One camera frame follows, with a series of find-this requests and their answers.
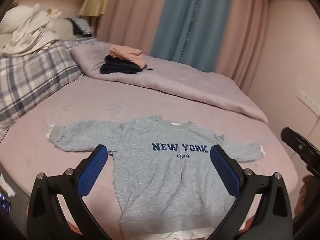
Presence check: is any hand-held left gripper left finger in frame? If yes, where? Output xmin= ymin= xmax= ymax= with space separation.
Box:
xmin=27 ymin=144 xmax=112 ymax=240

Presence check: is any reddish patterned cloth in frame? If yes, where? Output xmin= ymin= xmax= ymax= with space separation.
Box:
xmin=294 ymin=175 xmax=320 ymax=215

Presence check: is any dark navy garment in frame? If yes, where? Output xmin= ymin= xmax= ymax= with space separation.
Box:
xmin=100 ymin=55 xmax=140 ymax=75

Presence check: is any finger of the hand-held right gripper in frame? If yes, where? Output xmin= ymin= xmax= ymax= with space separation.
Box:
xmin=280 ymin=127 xmax=320 ymax=175

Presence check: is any white wall socket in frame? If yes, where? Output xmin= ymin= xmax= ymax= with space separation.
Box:
xmin=297 ymin=87 xmax=320 ymax=117

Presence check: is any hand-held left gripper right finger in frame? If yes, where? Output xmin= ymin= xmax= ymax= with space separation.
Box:
xmin=209 ymin=144 xmax=293 ymax=240

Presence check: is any white cable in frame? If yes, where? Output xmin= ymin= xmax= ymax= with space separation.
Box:
xmin=307 ymin=115 xmax=320 ymax=142

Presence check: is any blue curtain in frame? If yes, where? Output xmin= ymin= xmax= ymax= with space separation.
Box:
xmin=150 ymin=0 xmax=235 ymax=73

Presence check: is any bed with pink sheet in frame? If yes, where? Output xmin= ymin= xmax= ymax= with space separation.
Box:
xmin=0 ymin=55 xmax=298 ymax=240

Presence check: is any dark device with blue lights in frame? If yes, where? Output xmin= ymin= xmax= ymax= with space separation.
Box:
xmin=0 ymin=192 xmax=12 ymax=215

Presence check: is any yellow fringed cloth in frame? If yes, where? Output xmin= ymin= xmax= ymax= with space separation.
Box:
xmin=79 ymin=0 xmax=110 ymax=17

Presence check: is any plaid blanket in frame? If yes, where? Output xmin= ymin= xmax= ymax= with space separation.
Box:
xmin=0 ymin=39 xmax=97 ymax=140

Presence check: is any striped pillow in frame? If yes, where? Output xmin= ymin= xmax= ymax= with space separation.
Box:
xmin=66 ymin=17 xmax=94 ymax=35

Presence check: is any white crumpled blanket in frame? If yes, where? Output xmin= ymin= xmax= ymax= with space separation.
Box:
xmin=0 ymin=4 xmax=63 ymax=57

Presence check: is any grey printed sweatshirt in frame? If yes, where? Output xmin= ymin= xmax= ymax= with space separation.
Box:
xmin=48 ymin=115 xmax=265 ymax=239

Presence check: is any folded lilac quilt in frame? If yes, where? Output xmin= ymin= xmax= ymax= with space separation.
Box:
xmin=71 ymin=41 xmax=268 ymax=124

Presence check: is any cream pillow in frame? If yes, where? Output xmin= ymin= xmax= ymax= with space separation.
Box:
xmin=49 ymin=17 xmax=75 ymax=40

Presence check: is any folded peach garment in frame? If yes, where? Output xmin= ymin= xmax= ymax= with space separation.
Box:
xmin=109 ymin=44 xmax=146 ymax=67

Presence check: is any white crumpled cloth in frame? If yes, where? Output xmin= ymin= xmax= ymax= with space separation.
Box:
xmin=0 ymin=174 xmax=15 ymax=197

